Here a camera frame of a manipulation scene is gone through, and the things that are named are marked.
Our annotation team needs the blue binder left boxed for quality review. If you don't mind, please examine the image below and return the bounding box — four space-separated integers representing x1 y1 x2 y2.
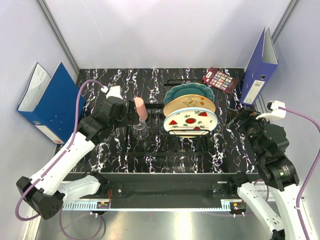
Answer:
17 63 79 145

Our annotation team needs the clear glass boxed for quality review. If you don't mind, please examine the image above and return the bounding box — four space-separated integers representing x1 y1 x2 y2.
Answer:
132 118 149 140

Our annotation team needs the beige bird plate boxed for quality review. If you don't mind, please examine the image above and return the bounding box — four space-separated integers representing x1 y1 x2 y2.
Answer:
163 94 216 117

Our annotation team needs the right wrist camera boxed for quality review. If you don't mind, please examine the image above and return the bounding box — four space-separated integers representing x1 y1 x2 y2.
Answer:
255 100 286 122

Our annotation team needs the dark red card booklet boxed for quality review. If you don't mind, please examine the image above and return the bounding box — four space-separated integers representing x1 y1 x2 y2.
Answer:
202 67 240 95

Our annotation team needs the white cable duct rail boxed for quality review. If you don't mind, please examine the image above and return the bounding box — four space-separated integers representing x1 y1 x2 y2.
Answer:
63 196 241 212

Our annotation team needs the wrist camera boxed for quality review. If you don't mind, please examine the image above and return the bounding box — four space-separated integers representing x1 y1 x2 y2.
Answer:
100 85 123 100
255 100 286 122

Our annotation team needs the purple binder right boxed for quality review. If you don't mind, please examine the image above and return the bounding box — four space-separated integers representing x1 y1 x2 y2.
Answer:
240 28 279 106

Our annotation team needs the black wire dish rack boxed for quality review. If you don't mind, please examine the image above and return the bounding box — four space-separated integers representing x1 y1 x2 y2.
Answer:
122 79 218 158

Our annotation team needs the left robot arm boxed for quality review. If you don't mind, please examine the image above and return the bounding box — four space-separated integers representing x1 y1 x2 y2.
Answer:
16 96 139 220

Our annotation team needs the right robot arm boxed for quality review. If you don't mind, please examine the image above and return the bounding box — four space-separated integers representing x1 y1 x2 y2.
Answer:
227 101 320 240

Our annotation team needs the pink plastic cup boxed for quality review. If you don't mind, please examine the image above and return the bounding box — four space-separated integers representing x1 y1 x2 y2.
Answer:
133 97 148 121

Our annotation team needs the teal scalloped plate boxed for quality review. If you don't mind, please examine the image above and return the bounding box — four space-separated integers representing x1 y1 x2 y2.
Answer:
163 82 215 105

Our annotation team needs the white watermelon plate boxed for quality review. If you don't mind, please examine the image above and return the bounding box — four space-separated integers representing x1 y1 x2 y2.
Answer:
163 107 218 133

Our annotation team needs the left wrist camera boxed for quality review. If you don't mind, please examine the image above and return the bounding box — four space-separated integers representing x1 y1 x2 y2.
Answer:
100 85 123 100

